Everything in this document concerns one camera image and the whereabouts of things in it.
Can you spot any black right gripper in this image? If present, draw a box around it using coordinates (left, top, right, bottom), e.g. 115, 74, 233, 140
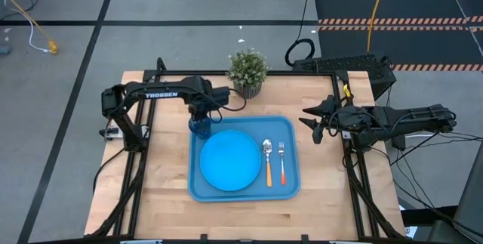
299, 96, 363, 144

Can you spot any dark blue ribbed cup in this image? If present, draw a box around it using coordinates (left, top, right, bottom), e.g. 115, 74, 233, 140
187, 116, 213, 141

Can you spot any blue plastic tray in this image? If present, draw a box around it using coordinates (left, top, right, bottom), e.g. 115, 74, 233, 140
187, 114, 302, 203

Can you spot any spoon with orange handle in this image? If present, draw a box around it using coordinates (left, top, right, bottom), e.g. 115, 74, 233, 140
262, 138, 274, 189

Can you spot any round blue plate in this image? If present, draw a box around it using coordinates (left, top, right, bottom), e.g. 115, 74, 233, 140
198, 129, 263, 193

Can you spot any fork with orange handle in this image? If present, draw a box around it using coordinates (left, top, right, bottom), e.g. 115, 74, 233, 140
278, 141, 288, 187

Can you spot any black perforated computer tower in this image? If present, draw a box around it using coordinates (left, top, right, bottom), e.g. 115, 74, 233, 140
292, 54, 398, 100

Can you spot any potted plant in ribbed pot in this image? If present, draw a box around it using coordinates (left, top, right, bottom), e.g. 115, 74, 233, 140
225, 48, 270, 100

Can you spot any black mat with hazard stripes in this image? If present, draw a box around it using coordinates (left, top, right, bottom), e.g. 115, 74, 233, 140
318, 26, 483, 73
313, 0, 483, 26

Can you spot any white power strip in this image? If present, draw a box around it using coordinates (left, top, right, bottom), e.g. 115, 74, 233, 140
98, 125, 125, 140

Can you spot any dark grey bin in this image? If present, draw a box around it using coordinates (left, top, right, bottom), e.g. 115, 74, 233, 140
428, 152, 483, 244

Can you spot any black aluminium table frame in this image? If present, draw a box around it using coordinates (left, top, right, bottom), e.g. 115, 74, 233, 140
90, 57, 407, 242

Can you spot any black coiled cable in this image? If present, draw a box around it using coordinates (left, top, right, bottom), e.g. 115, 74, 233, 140
285, 0, 316, 68

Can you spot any yellow hanging cable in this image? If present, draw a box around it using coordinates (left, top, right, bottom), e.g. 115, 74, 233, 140
366, 0, 390, 55

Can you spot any yellow floor cable with plug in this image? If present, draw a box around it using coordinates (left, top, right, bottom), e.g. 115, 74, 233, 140
0, 0, 60, 54

